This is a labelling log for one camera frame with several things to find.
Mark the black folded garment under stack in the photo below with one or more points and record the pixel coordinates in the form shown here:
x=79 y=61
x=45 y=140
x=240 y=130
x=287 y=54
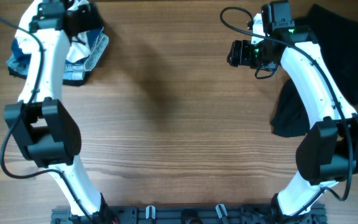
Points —
x=67 y=82

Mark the light denim folded jeans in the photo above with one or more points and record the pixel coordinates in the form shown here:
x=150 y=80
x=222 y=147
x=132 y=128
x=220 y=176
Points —
x=73 y=71

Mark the blue folded shirt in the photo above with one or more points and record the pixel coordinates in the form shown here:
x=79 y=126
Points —
x=77 y=51

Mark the black t-shirt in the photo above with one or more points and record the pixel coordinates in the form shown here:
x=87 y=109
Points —
x=338 y=39

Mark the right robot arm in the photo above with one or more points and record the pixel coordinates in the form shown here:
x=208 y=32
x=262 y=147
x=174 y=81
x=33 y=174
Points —
x=328 y=154

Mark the white Puma t-shirt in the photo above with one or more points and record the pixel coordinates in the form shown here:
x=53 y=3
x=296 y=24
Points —
x=22 y=41

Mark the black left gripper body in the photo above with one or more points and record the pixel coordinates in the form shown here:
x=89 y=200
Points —
x=85 y=19

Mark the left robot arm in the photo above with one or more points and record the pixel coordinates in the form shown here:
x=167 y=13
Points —
x=42 y=128

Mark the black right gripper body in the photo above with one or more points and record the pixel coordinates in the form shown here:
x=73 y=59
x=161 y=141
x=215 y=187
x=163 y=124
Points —
x=247 y=54

